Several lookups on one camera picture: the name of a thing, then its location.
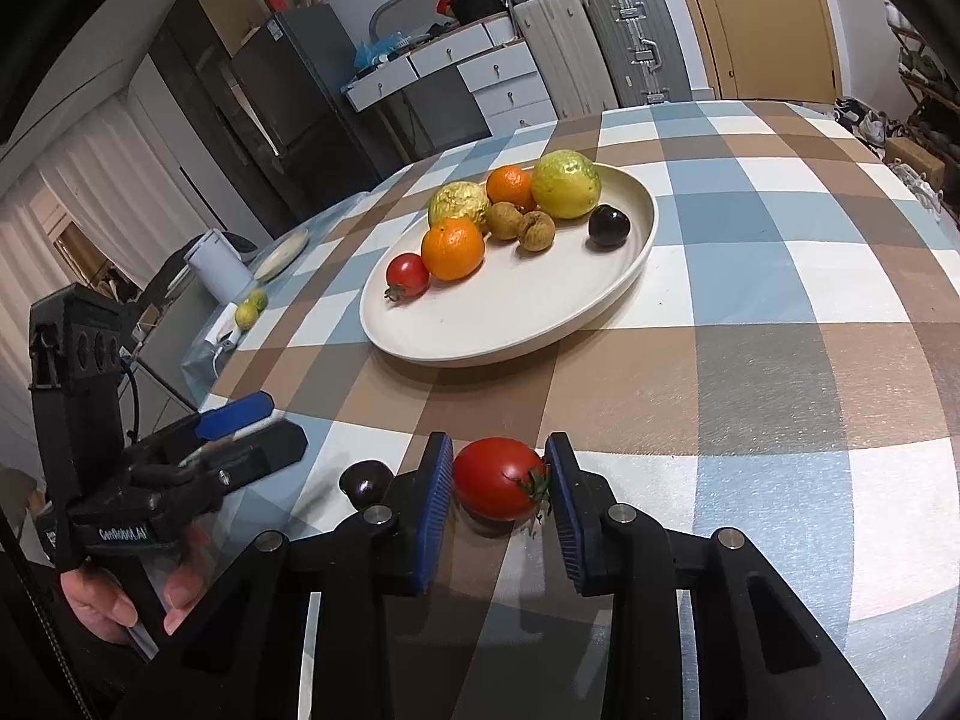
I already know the brown longan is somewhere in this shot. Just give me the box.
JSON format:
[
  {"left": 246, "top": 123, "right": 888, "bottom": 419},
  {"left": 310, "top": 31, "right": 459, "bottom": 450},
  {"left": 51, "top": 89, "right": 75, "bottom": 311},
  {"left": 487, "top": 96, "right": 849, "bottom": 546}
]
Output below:
[
  {"left": 517, "top": 210, "right": 558, "bottom": 251},
  {"left": 485, "top": 201, "right": 526, "bottom": 242}
]

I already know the small red tomato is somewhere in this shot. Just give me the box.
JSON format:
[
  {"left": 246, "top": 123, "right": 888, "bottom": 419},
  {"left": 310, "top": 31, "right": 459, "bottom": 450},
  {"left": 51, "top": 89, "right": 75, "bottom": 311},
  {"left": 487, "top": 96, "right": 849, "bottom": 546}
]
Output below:
[{"left": 384, "top": 253, "right": 432, "bottom": 303}]

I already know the beige ribbed suitcase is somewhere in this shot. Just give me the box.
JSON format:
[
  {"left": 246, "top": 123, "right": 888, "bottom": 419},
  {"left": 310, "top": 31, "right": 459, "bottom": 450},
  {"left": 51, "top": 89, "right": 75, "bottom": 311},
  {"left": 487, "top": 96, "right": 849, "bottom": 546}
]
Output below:
[{"left": 512, "top": 0, "right": 618, "bottom": 120}]

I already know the blue plastic bag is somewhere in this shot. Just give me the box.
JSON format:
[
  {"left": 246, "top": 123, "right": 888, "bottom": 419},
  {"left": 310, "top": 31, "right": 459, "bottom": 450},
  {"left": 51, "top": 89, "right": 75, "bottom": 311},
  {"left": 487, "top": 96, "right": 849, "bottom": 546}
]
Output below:
[{"left": 352, "top": 30, "right": 415, "bottom": 74}]

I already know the white curtain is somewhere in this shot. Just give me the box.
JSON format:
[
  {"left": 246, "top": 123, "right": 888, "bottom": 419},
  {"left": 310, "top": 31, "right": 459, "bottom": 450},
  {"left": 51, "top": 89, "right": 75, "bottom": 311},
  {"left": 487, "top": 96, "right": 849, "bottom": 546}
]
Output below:
[{"left": 0, "top": 84, "right": 205, "bottom": 458}]

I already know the white desk with drawers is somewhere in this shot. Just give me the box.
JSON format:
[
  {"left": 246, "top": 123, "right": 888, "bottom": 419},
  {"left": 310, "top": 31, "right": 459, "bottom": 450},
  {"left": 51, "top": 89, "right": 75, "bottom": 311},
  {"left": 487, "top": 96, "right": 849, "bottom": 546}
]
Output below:
[{"left": 345, "top": 15, "right": 520, "bottom": 112}]

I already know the small beige plate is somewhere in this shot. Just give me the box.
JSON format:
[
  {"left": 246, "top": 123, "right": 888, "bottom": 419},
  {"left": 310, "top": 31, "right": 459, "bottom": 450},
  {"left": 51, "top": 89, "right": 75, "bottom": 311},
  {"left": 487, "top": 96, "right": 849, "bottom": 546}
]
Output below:
[{"left": 253, "top": 231, "right": 311, "bottom": 279}]

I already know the wooden door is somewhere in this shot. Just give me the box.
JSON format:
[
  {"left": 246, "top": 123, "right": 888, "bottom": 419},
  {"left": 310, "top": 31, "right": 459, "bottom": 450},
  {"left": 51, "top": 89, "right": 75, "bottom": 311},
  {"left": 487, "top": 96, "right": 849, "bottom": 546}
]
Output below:
[{"left": 660, "top": 0, "right": 838, "bottom": 103}]

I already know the cardboard box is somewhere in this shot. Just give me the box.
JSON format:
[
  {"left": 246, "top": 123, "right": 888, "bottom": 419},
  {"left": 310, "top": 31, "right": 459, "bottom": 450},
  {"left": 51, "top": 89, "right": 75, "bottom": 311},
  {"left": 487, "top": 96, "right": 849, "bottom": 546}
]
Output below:
[{"left": 885, "top": 136, "right": 948, "bottom": 182}]

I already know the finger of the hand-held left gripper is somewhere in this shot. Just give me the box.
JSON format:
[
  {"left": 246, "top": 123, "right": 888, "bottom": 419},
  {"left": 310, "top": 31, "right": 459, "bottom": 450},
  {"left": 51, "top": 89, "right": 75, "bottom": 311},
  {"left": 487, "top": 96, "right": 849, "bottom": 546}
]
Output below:
[
  {"left": 181, "top": 420, "right": 309, "bottom": 500},
  {"left": 191, "top": 391, "right": 275, "bottom": 443}
]

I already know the dark purple plum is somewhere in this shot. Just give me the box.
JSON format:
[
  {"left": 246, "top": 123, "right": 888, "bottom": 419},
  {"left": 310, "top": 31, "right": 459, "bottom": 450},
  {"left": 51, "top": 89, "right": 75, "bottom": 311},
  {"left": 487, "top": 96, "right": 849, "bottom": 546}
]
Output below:
[
  {"left": 586, "top": 205, "right": 633, "bottom": 251},
  {"left": 339, "top": 460, "right": 395, "bottom": 509}
]

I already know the pile of shoes on floor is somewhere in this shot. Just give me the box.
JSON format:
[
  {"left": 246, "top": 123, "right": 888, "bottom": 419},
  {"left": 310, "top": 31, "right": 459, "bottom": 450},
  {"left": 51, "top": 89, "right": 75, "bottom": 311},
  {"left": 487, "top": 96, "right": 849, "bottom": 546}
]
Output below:
[{"left": 832, "top": 96, "right": 891, "bottom": 145}]

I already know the grey refrigerator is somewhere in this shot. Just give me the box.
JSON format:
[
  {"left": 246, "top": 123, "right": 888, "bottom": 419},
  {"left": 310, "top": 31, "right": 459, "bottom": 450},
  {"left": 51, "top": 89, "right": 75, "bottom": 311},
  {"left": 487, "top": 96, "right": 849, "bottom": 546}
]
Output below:
[{"left": 225, "top": 4, "right": 385, "bottom": 197}]

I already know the large orange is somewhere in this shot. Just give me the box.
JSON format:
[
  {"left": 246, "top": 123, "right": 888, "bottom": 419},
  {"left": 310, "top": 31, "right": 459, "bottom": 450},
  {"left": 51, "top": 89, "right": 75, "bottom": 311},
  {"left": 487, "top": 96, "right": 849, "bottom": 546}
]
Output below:
[{"left": 421, "top": 217, "right": 487, "bottom": 283}]

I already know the large red tomato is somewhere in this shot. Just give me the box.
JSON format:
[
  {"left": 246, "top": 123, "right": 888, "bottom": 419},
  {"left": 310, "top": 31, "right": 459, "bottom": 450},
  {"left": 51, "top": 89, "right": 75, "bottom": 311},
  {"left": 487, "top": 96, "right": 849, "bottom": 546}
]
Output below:
[{"left": 452, "top": 437, "right": 553, "bottom": 525}]

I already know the beige round plate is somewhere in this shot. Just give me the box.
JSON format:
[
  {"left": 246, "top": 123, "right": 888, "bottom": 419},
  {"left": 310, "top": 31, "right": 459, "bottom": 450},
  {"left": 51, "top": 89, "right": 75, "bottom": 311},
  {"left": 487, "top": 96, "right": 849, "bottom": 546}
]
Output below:
[{"left": 359, "top": 162, "right": 658, "bottom": 368}]

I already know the person's left hand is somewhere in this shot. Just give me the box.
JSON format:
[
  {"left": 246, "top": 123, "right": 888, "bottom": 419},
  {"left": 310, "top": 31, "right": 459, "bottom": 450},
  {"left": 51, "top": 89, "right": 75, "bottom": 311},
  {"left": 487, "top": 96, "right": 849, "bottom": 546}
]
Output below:
[{"left": 60, "top": 525, "right": 212, "bottom": 646}]

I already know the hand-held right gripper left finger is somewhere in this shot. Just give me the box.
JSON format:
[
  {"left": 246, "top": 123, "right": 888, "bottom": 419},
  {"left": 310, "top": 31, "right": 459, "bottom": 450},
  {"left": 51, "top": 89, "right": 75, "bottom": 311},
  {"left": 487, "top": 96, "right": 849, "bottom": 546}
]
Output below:
[{"left": 112, "top": 431, "right": 456, "bottom": 720}]

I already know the checked tablecloth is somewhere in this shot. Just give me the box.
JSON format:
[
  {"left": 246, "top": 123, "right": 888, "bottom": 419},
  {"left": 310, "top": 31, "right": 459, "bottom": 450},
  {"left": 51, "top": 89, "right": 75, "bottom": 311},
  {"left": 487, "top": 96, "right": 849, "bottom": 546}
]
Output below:
[{"left": 202, "top": 97, "right": 960, "bottom": 720}]

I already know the dark tall cabinet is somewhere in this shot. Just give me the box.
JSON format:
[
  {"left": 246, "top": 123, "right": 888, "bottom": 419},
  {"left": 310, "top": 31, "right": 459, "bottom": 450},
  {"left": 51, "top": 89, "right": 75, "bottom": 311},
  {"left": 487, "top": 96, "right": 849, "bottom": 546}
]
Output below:
[{"left": 146, "top": 0, "right": 278, "bottom": 241}]

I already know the light blue tablecloth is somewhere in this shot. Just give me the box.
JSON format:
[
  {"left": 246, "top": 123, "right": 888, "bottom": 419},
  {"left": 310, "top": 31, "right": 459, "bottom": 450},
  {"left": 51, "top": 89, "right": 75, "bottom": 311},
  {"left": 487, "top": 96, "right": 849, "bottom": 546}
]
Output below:
[{"left": 180, "top": 189, "right": 391, "bottom": 395}]

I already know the smooth yellow-green guava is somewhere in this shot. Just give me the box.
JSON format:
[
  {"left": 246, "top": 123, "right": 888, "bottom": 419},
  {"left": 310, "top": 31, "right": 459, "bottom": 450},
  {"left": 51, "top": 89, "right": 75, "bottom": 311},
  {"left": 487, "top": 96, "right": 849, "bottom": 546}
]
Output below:
[{"left": 531, "top": 151, "right": 604, "bottom": 221}]

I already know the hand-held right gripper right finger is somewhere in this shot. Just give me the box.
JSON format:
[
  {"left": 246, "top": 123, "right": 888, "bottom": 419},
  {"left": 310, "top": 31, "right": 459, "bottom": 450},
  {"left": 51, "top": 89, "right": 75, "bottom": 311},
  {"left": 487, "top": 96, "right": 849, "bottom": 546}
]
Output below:
[{"left": 544, "top": 432, "right": 890, "bottom": 720}]

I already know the wooden shoe rack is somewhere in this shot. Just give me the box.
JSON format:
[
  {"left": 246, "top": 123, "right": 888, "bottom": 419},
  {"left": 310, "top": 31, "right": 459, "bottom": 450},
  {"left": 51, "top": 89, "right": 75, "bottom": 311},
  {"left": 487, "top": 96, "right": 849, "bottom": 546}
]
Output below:
[{"left": 896, "top": 4, "right": 960, "bottom": 160}]

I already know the silver hard suitcase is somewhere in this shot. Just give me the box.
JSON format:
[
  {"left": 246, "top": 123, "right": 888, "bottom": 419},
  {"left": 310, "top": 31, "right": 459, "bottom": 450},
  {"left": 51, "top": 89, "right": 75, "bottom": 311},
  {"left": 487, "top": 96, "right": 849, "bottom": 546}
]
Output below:
[{"left": 583, "top": 0, "right": 695, "bottom": 108}]

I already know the wrinkled yellow-green fruit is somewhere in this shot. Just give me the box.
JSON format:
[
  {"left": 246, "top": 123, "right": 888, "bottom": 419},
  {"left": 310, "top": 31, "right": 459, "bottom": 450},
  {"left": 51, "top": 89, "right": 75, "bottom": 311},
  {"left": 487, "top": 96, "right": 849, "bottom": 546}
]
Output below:
[{"left": 427, "top": 181, "right": 493, "bottom": 230}]

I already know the small orange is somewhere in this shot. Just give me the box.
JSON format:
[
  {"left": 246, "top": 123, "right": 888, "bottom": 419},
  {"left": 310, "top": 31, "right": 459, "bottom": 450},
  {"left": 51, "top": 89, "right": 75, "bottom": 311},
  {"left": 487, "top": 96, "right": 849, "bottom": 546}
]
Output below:
[{"left": 486, "top": 165, "right": 538, "bottom": 212}]

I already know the white chest of drawers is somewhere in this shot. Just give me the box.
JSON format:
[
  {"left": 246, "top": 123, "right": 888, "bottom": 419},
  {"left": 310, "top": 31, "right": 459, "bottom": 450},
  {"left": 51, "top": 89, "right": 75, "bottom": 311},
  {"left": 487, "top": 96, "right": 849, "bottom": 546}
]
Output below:
[{"left": 456, "top": 37, "right": 560, "bottom": 138}]

